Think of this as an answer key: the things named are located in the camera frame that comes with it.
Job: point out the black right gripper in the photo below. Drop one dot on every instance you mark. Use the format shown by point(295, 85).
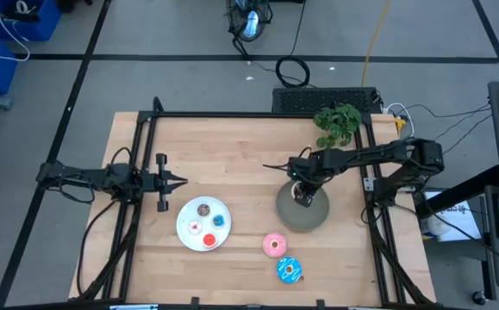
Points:
point(307, 170)

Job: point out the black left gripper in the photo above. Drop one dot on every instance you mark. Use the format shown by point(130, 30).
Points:
point(150, 181)

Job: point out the small chocolate donut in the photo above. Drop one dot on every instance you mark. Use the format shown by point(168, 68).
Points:
point(203, 210)

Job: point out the small white sprinkled donut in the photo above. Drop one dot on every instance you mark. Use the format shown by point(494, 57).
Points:
point(195, 227)

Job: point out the small blue donut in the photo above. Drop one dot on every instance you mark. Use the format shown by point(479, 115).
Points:
point(218, 221)

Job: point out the small red donut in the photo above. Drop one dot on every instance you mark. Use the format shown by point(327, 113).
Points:
point(209, 240)

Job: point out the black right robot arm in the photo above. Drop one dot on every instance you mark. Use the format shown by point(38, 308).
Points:
point(361, 157)

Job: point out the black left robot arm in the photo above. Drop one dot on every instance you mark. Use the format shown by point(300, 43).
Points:
point(81, 176)

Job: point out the grey round plate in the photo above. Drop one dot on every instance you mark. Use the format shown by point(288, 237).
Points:
point(292, 215)

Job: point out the white round plate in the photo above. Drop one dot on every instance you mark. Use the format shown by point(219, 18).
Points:
point(186, 211)

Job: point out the large pink frosted donut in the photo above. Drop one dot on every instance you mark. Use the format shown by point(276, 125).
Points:
point(268, 241)

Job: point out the green leafy plant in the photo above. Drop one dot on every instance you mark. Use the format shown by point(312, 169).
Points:
point(339, 122)

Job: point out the large blue frosted donut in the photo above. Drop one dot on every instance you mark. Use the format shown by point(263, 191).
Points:
point(282, 273)

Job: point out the black perforated computer case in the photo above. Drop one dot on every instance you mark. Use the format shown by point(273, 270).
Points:
point(318, 100)

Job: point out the yellow plug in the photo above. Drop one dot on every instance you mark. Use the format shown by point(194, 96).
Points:
point(400, 125)

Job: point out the white round cup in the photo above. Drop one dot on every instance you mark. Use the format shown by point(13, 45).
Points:
point(438, 225)

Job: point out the white paper sheet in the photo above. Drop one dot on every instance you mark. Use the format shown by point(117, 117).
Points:
point(462, 215)

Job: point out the black desk support bar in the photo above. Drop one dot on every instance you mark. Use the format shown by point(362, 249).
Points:
point(469, 194)

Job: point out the black floor fan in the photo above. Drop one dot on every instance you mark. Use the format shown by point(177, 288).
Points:
point(249, 21)

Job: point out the black caster wheel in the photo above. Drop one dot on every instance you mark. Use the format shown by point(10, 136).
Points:
point(478, 298)

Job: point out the blue bin with black items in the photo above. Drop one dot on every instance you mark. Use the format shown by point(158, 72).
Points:
point(42, 23)

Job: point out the black metal table frame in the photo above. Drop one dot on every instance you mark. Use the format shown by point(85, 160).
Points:
point(253, 115)

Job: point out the silver bracket strip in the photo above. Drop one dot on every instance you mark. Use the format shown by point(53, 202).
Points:
point(132, 307)

